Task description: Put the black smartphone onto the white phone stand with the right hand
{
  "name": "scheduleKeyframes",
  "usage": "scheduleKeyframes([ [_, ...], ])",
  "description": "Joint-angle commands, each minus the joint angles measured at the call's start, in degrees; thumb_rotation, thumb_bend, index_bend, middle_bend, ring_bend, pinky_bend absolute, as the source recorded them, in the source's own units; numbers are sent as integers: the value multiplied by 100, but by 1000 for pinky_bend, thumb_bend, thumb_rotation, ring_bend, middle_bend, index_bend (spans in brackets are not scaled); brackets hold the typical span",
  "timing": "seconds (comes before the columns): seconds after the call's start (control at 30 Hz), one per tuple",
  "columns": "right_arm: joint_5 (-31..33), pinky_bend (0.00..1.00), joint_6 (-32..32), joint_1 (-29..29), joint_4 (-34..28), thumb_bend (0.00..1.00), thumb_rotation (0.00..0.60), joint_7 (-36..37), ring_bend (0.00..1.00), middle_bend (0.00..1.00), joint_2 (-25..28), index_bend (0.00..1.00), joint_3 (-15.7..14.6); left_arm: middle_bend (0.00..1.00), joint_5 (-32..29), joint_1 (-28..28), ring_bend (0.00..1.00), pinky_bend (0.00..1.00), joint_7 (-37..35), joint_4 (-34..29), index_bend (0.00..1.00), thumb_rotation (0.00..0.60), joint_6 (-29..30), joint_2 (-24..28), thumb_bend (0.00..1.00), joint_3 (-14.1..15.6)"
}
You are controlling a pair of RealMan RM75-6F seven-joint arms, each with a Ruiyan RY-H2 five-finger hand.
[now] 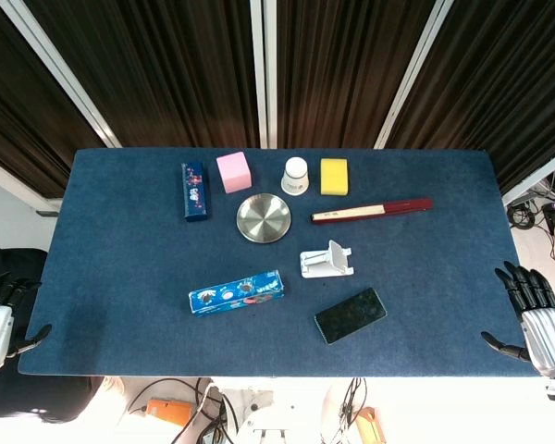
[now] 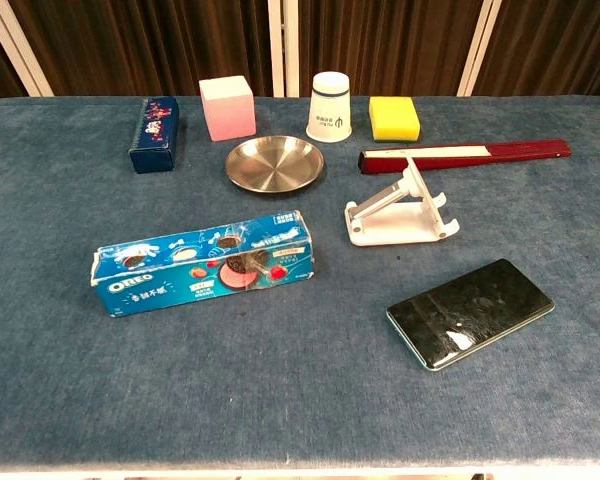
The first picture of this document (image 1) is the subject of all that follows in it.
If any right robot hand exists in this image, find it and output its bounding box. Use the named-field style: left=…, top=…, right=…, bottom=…
left=480, top=260, right=555, bottom=379

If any yellow-orange object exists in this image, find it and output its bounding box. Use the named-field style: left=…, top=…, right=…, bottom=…
left=353, top=406, right=388, bottom=444

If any pink cube block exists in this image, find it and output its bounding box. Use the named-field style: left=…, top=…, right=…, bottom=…
left=216, top=151, right=253, bottom=194

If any dark red folding fan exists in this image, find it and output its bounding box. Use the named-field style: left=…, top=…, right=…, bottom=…
left=310, top=197, right=435, bottom=227

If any orange device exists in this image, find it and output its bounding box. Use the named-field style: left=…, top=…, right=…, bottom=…
left=145, top=398, right=196, bottom=427

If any dark blue floral box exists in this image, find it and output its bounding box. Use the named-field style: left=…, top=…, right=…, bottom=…
left=180, top=161, right=211, bottom=223

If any blue table cloth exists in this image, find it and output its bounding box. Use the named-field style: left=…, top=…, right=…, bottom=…
left=17, top=146, right=549, bottom=378

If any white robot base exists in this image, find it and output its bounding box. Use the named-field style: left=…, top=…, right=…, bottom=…
left=233, top=388, right=327, bottom=444

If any white phone stand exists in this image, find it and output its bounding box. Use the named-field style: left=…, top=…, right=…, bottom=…
left=299, top=239, right=356, bottom=279

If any white paper cup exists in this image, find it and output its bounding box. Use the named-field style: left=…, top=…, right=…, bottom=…
left=280, top=156, right=311, bottom=197

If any round steel plate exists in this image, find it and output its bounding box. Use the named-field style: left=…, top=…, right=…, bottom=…
left=235, top=192, right=293, bottom=245

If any black smartphone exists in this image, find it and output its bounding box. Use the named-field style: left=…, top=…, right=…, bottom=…
left=314, top=287, right=389, bottom=346

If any yellow sponge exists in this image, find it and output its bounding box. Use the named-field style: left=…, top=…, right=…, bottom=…
left=319, top=157, right=352, bottom=197

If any blue cookie box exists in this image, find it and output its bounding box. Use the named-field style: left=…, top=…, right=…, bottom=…
left=188, top=269, right=286, bottom=318

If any black cable bundle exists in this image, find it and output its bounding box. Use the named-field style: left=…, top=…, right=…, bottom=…
left=506, top=193, right=555, bottom=232

